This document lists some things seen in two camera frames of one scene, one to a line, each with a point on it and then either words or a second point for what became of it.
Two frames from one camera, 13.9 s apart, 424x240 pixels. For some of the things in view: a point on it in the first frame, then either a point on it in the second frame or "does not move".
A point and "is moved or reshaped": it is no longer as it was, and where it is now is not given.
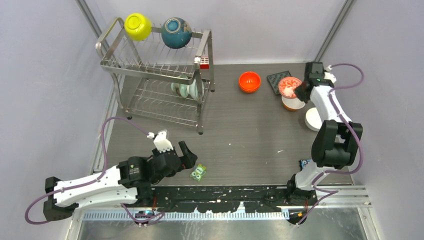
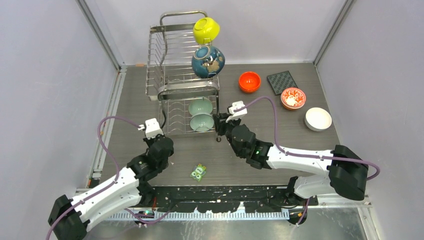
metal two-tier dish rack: x=159 y=73 is moved or reshaped
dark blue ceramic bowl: x=176 y=33 → x=207 y=61
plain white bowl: x=312 y=119 does not move
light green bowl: x=192 y=89 → x=201 y=122
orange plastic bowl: x=249 y=88 does not move
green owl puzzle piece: x=198 y=171 does not move
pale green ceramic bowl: x=181 y=89 → x=203 y=106
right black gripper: x=300 y=95 → x=220 y=123
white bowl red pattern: x=287 y=86 → x=293 y=98
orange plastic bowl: x=249 y=81 does not move
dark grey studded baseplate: x=274 y=80 does not move
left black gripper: x=189 y=158 → x=149 y=141
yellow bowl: x=137 y=26 → x=205 y=30
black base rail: x=209 y=199 does not move
